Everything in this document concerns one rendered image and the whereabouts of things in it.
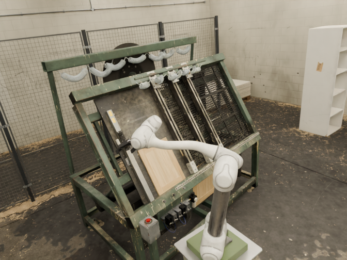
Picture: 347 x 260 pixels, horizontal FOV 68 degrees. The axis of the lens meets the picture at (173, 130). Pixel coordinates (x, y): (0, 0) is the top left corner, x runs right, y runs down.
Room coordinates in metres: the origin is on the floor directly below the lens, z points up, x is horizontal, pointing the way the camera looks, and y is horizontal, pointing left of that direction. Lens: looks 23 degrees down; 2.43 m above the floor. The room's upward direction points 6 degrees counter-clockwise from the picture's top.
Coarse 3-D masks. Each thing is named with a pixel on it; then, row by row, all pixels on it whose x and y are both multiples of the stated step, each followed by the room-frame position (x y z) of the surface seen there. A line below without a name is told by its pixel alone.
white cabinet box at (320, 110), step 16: (320, 32) 4.84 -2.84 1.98; (336, 32) 4.62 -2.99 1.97; (320, 48) 4.82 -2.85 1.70; (336, 48) 4.59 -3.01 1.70; (320, 64) 4.79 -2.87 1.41; (336, 64) 4.55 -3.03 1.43; (304, 80) 5.02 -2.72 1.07; (320, 80) 4.76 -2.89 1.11; (336, 80) 5.04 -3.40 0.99; (304, 96) 4.99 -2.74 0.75; (320, 96) 4.72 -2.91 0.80; (336, 96) 5.01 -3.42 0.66; (304, 112) 4.96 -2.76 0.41; (320, 112) 4.69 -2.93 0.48; (336, 112) 4.72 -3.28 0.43; (304, 128) 4.93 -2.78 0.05; (320, 128) 4.66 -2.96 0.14; (336, 128) 4.83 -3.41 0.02
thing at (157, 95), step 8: (152, 72) 2.78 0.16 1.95; (152, 80) 2.72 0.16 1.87; (152, 88) 2.73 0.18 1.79; (160, 96) 2.70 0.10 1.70; (160, 104) 2.65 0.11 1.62; (168, 112) 2.62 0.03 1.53; (168, 120) 2.58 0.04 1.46; (176, 128) 2.55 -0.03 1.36; (176, 136) 2.51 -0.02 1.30; (184, 152) 2.43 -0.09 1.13; (184, 160) 2.44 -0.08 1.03; (192, 160) 2.41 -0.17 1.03; (192, 168) 2.36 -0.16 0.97
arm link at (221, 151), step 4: (220, 148) 1.46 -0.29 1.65; (224, 148) 1.47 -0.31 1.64; (216, 152) 1.44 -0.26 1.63; (220, 152) 1.43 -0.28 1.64; (224, 152) 1.42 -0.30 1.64; (228, 152) 1.42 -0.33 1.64; (232, 152) 1.44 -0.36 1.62; (216, 156) 1.43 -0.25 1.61; (232, 156) 1.37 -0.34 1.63; (236, 156) 1.40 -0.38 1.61; (240, 156) 1.43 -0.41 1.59; (216, 160) 1.41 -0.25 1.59; (236, 160) 1.36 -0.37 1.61; (240, 160) 1.39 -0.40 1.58; (240, 164) 1.38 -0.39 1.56
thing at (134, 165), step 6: (108, 114) 2.30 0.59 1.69; (114, 126) 2.25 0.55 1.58; (132, 156) 2.15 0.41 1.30; (132, 162) 2.11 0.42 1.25; (132, 168) 2.11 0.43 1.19; (138, 168) 2.11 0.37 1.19; (138, 174) 2.07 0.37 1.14; (138, 180) 2.06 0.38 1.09; (144, 180) 2.06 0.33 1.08; (144, 186) 2.02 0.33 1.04; (144, 192) 2.02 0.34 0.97; (150, 192) 2.01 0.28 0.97; (150, 198) 1.98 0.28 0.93
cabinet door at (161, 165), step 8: (144, 152) 2.26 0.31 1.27; (152, 152) 2.30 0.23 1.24; (160, 152) 2.34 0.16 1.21; (168, 152) 2.39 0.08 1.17; (144, 160) 2.20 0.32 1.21; (152, 160) 2.25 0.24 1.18; (160, 160) 2.29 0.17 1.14; (168, 160) 2.33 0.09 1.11; (176, 160) 2.37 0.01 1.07; (152, 168) 2.20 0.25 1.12; (160, 168) 2.24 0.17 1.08; (168, 168) 2.28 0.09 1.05; (176, 168) 2.32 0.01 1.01; (152, 176) 2.14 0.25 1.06; (160, 176) 2.18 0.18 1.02; (168, 176) 2.22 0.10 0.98; (176, 176) 2.26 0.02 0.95; (184, 176) 2.31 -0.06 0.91; (160, 184) 2.13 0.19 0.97; (168, 184) 2.17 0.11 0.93; (176, 184) 2.21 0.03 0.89; (160, 192) 2.08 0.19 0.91
